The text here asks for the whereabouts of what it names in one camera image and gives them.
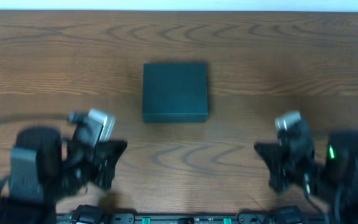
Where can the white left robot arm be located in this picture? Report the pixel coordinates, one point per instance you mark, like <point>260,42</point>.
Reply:
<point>45,168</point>

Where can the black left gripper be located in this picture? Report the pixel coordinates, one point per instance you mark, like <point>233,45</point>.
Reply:
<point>99,165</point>

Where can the black gift box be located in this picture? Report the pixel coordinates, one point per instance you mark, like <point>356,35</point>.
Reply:
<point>175,93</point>

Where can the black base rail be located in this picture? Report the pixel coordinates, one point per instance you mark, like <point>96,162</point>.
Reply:
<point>92,215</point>

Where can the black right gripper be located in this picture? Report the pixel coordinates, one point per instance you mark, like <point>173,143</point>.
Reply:
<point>282,166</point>

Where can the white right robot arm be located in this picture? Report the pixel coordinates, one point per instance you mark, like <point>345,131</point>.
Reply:
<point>337,184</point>

